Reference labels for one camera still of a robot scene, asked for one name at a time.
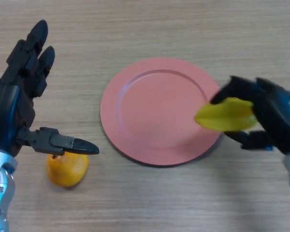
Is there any pink round plate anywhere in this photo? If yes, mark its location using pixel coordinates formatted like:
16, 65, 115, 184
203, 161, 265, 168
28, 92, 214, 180
100, 57, 224, 167

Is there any yellow starfruit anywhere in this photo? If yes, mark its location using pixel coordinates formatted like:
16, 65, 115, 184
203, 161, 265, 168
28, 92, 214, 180
194, 97, 258, 132

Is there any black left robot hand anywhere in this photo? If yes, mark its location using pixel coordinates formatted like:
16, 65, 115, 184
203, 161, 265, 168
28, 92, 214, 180
0, 19, 100, 158

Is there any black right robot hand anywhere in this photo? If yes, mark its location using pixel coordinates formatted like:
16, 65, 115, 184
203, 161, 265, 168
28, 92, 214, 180
210, 76, 290, 157

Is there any orange yellow pear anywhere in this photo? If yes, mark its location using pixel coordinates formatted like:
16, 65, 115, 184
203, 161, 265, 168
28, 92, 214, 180
45, 153, 89, 188

